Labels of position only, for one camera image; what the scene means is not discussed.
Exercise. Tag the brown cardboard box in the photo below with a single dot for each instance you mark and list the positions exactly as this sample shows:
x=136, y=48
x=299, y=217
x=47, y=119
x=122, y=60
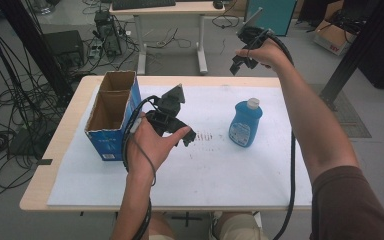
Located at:
x=333, y=38

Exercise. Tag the black cabinet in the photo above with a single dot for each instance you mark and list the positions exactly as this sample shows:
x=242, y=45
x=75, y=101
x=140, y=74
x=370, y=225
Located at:
x=383, y=56

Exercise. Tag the person's right hand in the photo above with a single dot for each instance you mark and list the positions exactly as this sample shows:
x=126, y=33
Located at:
x=270, y=53

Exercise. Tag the blue bottle with white cap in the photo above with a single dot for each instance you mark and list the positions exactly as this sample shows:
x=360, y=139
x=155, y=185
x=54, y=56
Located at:
x=245, y=125

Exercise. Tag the person's brown shirt sleeve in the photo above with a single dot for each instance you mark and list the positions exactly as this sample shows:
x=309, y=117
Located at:
x=350, y=206

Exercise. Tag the black tape strip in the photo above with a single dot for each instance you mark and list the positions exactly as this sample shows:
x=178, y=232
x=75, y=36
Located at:
x=44, y=162

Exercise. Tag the black keyboard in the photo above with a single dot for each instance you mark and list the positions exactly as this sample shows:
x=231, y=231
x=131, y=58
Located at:
x=143, y=3

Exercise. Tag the person's left leg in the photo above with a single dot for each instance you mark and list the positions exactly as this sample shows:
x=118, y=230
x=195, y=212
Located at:
x=161, y=230

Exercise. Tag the white table mat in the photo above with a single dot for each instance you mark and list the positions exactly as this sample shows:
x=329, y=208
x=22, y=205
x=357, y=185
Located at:
x=213, y=173

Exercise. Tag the person's left hand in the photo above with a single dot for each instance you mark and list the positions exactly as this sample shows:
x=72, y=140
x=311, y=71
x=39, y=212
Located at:
x=146, y=146

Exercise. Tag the wooden table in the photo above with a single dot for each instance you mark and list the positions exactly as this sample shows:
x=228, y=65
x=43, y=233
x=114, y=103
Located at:
x=70, y=126

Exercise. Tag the black computer mouse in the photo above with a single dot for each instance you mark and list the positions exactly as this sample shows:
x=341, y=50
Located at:
x=218, y=4

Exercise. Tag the black computer tower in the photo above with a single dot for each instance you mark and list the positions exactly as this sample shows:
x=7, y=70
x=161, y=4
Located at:
x=108, y=33

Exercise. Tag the black metal post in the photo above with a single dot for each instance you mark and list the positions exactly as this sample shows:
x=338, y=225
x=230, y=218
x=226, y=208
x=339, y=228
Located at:
x=30, y=43
x=356, y=53

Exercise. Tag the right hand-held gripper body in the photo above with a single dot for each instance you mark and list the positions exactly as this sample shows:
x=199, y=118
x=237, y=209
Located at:
x=255, y=35

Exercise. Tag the white desk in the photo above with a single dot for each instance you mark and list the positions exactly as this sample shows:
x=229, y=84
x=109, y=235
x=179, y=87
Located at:
x=166, y=8

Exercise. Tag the blue cardboard box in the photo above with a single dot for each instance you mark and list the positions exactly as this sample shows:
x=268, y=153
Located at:
x=111, y=143

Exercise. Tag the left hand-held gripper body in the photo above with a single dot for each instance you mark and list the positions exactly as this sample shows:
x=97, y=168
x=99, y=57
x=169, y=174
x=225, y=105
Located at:
x=168, y=113

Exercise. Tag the teal cabinet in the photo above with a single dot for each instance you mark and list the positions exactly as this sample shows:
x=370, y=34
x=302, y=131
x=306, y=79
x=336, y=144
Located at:
x=276, y=16

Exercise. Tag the black box on floor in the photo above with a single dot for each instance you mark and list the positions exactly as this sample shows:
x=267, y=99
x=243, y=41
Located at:
x=63, y=46

